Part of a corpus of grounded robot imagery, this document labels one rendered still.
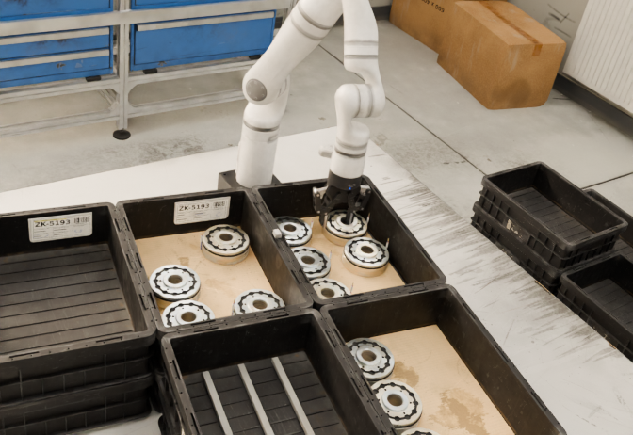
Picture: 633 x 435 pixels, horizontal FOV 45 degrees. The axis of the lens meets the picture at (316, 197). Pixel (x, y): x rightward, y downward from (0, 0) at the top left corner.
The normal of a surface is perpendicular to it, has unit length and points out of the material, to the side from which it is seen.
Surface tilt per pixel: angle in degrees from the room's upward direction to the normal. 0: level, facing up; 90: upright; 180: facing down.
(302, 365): 0
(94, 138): 0
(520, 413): 90
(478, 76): 91
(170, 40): 90
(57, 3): 90
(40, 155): 0
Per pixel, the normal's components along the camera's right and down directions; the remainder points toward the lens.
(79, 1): 0.54, 0.55
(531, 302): 0.15, -0.81
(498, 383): -0.91, 0.11
